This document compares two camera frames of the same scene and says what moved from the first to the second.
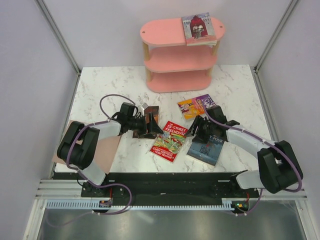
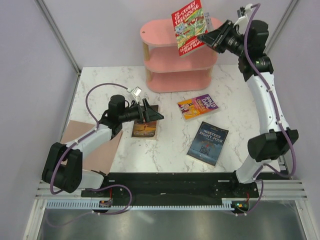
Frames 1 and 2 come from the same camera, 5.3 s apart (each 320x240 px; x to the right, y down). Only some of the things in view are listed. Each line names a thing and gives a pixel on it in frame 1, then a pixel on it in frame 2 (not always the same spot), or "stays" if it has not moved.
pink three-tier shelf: x=172 y=66 stays
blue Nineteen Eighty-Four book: x=208 y=152 stays
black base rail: x=169 y=186 stays
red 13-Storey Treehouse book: x=168 y=143 -> x=189 y=23
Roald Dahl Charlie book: x=193 y=107 stays
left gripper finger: x=154 y=127 -> x=150 y=114
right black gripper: x=200 y=137 -> x=215 y=38
